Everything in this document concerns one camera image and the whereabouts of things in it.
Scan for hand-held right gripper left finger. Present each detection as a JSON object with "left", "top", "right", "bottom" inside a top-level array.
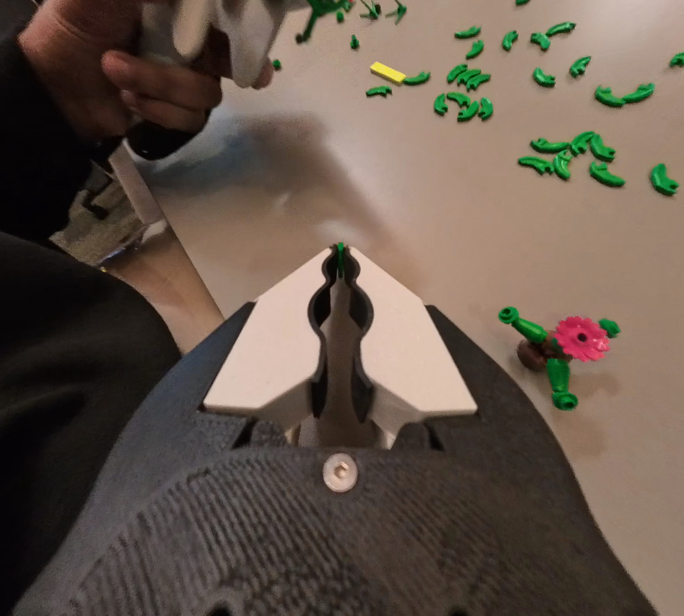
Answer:
[{"left": 203, "top": 247, "right": 341, "bottom": 438}]

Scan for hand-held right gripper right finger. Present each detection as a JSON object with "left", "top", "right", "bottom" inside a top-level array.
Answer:
[{"left": 342, "top": 246, "right": 478, "bottom": 448}]

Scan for person's left forearm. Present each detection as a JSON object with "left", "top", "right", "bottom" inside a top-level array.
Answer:
[{"left": 0, "top": 0, "right": 129, "bottom": 240}]

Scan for person's left hand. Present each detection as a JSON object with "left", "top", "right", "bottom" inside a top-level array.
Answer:
[{"left": 17, "top": 0, "right": 274, "bottom": 141}]

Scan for yellow flat brick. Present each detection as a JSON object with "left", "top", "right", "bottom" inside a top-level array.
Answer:
[{"left": 370, "top": 62, "right": 407, "bottom": 85}]

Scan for small brick flower plant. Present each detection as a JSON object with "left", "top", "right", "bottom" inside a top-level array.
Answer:
[{"left": 498, "top": 306, "right": 622, "bottom": 412}]

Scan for person's black jacket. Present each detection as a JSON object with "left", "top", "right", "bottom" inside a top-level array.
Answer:
[{"left": 0, "top": 231, "right": 185, "bottom": 616}]

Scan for scattered green leaf pieces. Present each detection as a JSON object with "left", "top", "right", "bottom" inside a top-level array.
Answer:
[{"left": 366, "top": 0, "right": 684, "bottom": 197}]

